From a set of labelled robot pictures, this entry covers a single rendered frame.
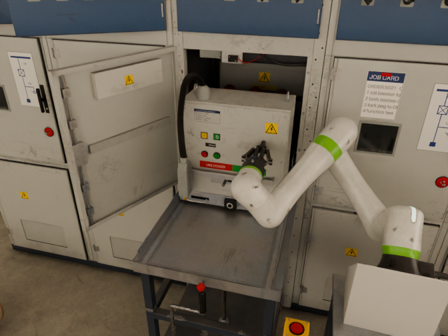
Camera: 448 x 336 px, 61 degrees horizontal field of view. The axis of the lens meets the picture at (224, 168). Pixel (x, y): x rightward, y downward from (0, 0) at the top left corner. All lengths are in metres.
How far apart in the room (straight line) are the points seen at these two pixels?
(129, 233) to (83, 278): 0.53
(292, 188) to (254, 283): 0.41
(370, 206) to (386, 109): 0.44
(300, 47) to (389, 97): 0.44
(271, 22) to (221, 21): 0.22
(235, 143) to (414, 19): 0.86
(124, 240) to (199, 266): 1.09
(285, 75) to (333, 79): 0.70
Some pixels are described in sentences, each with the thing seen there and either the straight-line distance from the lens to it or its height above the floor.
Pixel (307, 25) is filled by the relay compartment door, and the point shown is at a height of 1.70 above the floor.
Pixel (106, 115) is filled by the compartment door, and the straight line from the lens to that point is 1.74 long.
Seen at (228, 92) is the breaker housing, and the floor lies 1.39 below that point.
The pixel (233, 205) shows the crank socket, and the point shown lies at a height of 0.90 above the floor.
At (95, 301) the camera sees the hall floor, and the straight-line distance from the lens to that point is 2.72.
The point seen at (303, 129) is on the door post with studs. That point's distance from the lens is 1.87.
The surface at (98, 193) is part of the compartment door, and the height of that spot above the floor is 0.99.
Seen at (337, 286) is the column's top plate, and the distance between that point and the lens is 1.72.
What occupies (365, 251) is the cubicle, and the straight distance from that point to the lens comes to 2.21.
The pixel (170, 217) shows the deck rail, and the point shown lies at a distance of 1.85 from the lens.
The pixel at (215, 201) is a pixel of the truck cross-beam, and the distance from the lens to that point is 1.88.
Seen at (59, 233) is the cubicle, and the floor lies 0.27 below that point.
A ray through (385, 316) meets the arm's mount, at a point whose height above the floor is 0.84.
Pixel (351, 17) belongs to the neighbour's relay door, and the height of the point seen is 1.74.
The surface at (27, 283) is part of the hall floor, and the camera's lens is 3.00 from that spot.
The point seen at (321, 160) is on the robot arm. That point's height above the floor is 1.30.
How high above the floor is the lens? 1.95
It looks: 29 degrees down
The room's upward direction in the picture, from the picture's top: straight up
